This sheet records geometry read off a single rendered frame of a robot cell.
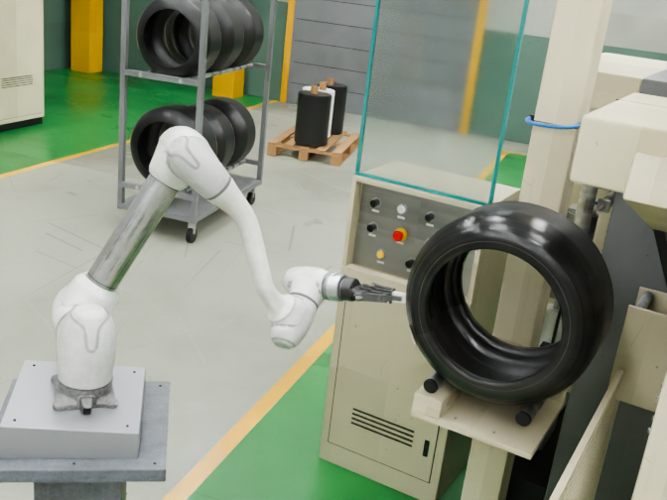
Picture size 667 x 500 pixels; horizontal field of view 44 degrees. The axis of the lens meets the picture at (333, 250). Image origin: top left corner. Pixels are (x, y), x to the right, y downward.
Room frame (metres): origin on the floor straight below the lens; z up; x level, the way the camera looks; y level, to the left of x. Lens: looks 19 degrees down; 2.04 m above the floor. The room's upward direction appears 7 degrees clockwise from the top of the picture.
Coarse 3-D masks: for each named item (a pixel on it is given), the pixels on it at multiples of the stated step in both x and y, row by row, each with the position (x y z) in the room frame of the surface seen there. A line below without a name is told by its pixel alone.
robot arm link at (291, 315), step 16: (224, 192) 2.25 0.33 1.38; (240, 192) 2.30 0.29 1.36; (224, 208) 2.27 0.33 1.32; (240, 208) 2.29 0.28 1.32; (240, 224) 2.30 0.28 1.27; (256, 224) 2.31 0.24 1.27; (256, 240) 2.30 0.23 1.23; (256, 256) 2.28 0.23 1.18; (256, 272) 2.28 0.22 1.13; (256, 288) 2.28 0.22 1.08; (272, 288) 2.28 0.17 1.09; (272, 304) 2.27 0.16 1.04; (288, 304) 2.29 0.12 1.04; (304, 304) 2.32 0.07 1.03; (272, 320) 2.28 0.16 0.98; (288, 320) 2.26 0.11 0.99; (304, 320) 2.29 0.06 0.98; (272, 336) 2.26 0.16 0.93; (288, 336) 2.25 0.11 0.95; (304, 336) 2.29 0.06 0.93
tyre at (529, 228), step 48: (432, 240) 2.18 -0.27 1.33; (480, 240) 2.09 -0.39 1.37; (528, 240) 2.04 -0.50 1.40; (576, 240) 2.10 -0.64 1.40; (432, 288) 2.36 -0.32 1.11; (576, 288) 1.97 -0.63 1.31; (432, 336) 2.13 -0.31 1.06; (480, 336) 2.33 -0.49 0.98; (576, 336) 1.95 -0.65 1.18; (480, 384) 2.05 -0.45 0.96; (528, 384) 1.99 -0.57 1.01
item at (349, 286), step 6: (342, 282) 2.37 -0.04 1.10; (348, 282) 2.36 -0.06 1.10; (354, 282) 2.37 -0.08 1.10; (342, 288) 2.35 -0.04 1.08; (348, 288) 2.34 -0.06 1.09; (354, 288) 2.36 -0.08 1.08; (342, 294) 2.35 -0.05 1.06; (348, 294) 2.34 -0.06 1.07; (348, 300) 2.35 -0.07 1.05; (354, 300) 2.37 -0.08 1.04
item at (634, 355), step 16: (640, 288) 2.35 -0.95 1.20; (640, 304) 2.22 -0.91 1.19; (656, 304) 2.33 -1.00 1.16; (624, 320) 2.19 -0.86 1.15; (640, 320) 2.17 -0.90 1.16; (656, 320) 2.15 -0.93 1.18; (624, 336) 2.18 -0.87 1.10; (640, 336) 2.16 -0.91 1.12; (656, 336) 2.14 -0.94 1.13; (624, 352) 2.18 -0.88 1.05; (640, 352) 2.16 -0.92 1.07; (656, 352) 2.14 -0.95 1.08; (624, 368) 2.17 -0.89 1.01; (640, 368) 2.15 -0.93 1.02; (656, 368) 2.13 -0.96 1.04; (608, 384) 2.19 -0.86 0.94; (624, 384) 2.17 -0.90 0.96; (640, 384) 2.15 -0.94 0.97; (656, 384) 2.13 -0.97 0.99; (624, 400) 2.16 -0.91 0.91; (640, 400) 2.14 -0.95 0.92; (656, 400) 2.12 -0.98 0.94
